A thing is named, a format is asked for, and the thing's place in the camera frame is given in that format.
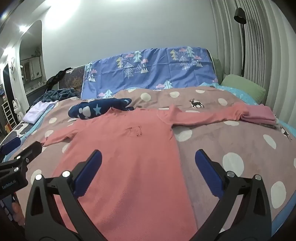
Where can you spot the pink long-sleeve shirt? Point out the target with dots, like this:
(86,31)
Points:
(129,160)

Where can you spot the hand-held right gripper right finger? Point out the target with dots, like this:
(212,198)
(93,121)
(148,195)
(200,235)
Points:
(205,169)

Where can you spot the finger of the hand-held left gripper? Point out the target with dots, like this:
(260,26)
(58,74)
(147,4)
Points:
(32,150)

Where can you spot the white folded cloth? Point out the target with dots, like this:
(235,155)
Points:
(37,112)

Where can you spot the black floor lamp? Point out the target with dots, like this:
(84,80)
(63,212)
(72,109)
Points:
(240,15)

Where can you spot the white ladder rack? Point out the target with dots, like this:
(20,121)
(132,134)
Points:
(8,113)

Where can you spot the white lucky cat figurine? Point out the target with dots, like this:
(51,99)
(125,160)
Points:
(17,107)

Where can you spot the brown polka dot blanket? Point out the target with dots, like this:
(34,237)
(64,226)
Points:
(231,143)

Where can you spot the navy star-printed garment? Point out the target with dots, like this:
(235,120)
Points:
(92,109)

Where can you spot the person's left hand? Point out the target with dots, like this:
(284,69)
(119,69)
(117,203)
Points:
(16,212)

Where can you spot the white pleated curtain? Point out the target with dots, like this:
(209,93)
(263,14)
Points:
(266,58)

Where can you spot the green pillow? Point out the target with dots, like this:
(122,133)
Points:
(242,88)

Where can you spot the white bear figurine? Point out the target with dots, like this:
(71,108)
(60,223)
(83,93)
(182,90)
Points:
(11,67)

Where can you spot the dark teal fuzzy blanket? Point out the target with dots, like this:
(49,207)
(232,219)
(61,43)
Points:
(60,93)

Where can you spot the blue white printed bedsheet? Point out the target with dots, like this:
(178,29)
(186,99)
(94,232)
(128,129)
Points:
(23,131)

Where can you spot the black hanging garment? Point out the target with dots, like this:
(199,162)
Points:
(57,76)

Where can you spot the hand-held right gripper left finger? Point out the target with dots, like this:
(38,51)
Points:
(91,169)

